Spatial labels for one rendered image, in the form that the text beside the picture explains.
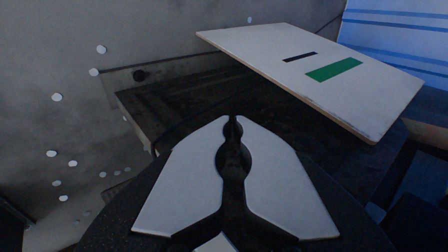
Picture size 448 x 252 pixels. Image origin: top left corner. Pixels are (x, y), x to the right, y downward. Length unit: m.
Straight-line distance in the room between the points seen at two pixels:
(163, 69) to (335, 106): 0.49
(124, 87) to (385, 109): 0.67
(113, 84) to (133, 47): 0.12
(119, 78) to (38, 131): 0.26
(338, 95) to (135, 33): 0.56
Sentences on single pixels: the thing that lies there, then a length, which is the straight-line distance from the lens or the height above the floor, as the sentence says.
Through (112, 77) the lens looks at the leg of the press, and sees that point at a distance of 0.61.
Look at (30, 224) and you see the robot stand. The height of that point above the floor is 0.02.
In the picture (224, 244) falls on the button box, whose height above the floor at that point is 0.55.
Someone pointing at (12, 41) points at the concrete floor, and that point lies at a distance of 0.63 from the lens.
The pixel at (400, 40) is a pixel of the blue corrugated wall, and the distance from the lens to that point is 1.51.
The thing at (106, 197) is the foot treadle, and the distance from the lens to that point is 0.64.
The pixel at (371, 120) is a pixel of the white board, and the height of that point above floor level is 0.56.
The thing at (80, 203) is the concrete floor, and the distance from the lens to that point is 0.86.
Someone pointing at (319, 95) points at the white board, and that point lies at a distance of 0.47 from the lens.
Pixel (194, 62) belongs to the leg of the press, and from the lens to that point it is 0.70.
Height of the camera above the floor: 0.62
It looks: 41 degrees down
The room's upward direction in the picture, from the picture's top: 124 degrees clockwise
